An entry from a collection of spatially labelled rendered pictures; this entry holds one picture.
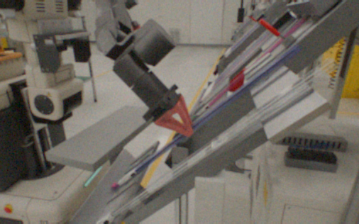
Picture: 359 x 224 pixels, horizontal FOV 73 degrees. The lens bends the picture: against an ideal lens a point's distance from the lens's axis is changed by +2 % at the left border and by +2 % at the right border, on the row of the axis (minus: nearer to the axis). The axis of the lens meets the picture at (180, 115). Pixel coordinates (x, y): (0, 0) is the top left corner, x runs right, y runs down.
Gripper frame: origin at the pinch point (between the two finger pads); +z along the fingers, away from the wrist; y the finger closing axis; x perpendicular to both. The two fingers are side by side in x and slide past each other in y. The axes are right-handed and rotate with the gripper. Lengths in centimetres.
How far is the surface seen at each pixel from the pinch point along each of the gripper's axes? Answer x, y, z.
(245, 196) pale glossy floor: 41, 88, 83
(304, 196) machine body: -4.9, 17.8, 42.5
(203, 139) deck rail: 7.1, 19.4, 10.1
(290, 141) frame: -8, 48, 43
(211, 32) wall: 53, 906, -5
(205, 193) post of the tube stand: 4.3, -6.0, 10.9
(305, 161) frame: -10, 32, 43
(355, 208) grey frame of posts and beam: -14, 13, 48
